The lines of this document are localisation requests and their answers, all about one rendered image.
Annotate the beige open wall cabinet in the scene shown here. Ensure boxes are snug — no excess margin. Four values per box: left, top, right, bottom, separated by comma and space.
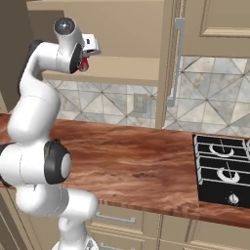
26, 0, 165, 87

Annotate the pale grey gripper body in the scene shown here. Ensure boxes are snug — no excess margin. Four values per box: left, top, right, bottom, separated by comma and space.
83, 48, 102, 58

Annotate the brown tall cabinet side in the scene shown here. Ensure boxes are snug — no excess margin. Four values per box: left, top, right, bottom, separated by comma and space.
0, 0, 35, 112

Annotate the beige wall socket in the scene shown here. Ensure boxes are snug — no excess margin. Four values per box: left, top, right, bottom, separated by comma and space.
133, 93, 147, 114

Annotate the grey long door handle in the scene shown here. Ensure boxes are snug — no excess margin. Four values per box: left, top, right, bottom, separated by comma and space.
166, 17, 186, 107

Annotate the beige panelled wall cabinet door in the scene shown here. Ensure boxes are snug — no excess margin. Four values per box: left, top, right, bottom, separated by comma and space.
181, 0, 250, 59

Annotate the beige drawer front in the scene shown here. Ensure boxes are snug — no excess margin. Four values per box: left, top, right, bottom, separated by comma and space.
87, 202, 145, 236
87, 228, 145, 250

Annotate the black gas hob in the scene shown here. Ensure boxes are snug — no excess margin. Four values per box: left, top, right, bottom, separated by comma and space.
192, 133, 250, 209

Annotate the beige base cabinet door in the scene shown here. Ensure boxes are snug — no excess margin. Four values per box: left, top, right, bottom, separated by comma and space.
157, 214, 197, 250
186, 220, 250, 250

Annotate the red drink can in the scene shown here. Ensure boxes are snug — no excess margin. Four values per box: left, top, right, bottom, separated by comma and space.
79, 57, 91, 72

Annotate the beige open cabinet door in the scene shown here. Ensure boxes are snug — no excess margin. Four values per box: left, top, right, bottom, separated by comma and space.
154, 0, 186, 130

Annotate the grey drawer handle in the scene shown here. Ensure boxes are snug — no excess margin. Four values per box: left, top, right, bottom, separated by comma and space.
95, 210, 137, 226
99, 241, 137, 250

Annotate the white hob knob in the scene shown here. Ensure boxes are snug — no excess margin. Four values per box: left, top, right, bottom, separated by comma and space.
228, 192, 240, 206

